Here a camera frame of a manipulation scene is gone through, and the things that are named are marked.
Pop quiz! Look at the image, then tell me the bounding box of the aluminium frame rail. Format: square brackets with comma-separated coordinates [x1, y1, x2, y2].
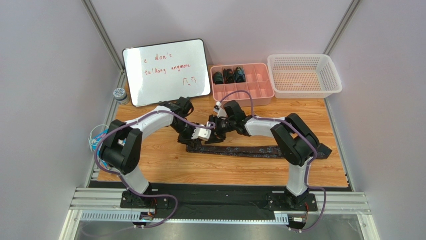
[59, 187, 380, 240]

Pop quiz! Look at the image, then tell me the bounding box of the white plastic mesh basket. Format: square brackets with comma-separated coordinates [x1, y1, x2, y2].
[267, 54, 343, 99]

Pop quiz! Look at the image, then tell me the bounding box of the rolled blue tie right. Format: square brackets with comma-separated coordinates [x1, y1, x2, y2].
[234, 66, 247, 83]

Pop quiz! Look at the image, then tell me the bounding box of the rolled dark tie middle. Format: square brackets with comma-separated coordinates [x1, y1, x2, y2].
[222, 68, 236, 84]

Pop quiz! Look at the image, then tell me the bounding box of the blue snack box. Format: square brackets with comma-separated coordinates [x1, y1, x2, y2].
[88, 124, 109, 153]

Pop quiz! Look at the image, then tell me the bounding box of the rolled dark tie left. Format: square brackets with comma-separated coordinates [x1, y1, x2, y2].
[212, 71, 225, 85]

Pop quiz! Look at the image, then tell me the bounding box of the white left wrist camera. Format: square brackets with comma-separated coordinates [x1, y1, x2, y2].
[192, 121, 216, 141]

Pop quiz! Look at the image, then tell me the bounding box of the dark floral necktie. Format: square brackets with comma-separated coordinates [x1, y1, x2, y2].
[185, 142, 333, 160]

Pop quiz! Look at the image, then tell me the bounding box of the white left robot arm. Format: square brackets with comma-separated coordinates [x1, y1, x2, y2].
[94, 97, 216, 208]

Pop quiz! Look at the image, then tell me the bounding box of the pink divided organizer box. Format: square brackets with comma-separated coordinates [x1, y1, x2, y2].
[210, 63, 275, 107]

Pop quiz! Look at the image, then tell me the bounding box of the rolled dark tie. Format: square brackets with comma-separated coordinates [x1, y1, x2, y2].
[222, 68, 236, 84]
[212, 71, 225, 85]

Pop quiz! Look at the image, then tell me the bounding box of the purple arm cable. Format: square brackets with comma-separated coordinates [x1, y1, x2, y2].
[214, 90, 327, 233]
[93, 109, 217, 231]

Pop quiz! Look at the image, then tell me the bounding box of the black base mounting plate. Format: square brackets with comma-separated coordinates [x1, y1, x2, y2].
[88, 181, 352, 221]

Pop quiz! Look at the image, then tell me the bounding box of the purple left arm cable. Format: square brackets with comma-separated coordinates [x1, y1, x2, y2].
[93, 109, 217, 231]

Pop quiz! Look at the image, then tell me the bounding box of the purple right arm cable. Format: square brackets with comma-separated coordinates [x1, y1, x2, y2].
[214, 90, 327, 233]

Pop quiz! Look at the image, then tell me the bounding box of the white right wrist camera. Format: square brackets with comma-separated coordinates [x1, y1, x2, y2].
[213, 101, 228, 119]

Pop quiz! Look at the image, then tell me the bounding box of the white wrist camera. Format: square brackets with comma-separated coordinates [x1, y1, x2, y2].
[213, 101, 228, 119]
[192, 121, 216, 141]

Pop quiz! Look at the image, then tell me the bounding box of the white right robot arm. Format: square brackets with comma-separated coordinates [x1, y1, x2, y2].
[207, 100, 320, 209]

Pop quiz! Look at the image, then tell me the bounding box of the small white patterned jar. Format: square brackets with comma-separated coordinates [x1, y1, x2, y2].
[113, 88, 130, 106]

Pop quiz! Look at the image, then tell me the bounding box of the whiteboard with red writing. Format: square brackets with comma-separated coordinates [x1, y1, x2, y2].
[122, 38, 212, 107]

